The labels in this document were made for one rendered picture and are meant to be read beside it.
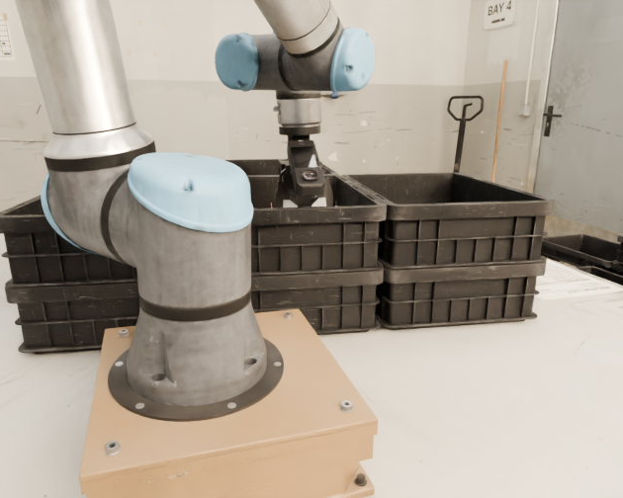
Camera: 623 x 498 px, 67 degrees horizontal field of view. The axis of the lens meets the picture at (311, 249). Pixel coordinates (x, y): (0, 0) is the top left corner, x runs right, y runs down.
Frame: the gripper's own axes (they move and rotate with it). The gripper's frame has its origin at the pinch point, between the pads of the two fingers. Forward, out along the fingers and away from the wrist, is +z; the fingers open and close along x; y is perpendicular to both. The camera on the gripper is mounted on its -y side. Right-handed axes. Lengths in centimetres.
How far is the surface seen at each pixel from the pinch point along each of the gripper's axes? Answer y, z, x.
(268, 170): 70, -2, 1
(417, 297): -8.1, 9.4, -18.3
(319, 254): -7.5, 0.0, -1.2
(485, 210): -8.8, -5.7, -29.0
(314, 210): -8.3, -7.6, -0.5
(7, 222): -7.6, -8.9, 44.4
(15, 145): 321, 9, 179
